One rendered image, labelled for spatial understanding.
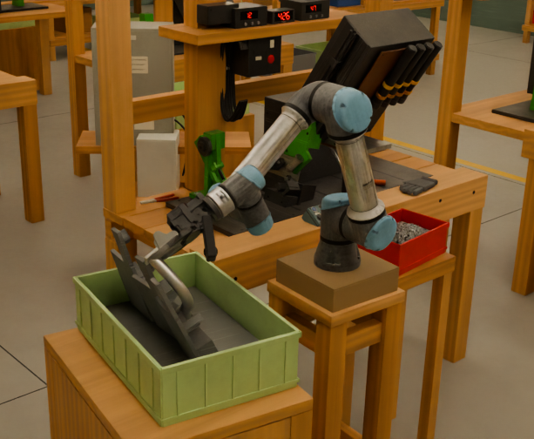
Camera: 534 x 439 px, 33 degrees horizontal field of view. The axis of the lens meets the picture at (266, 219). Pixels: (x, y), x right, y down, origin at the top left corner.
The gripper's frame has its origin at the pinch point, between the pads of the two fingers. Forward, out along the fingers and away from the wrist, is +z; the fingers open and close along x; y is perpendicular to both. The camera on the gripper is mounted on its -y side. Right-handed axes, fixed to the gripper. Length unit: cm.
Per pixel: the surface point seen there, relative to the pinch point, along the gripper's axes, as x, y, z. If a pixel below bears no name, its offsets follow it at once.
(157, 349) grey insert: -30.2, -13.3, 11.3
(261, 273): -80, -7, -38
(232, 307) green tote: -43.8, -15.2, -15.2
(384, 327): -61, -49, -53
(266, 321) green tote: -27.5, -26.8, -17.0
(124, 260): -29.5, 13.1, 2.7
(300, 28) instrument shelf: -91, 62, -117
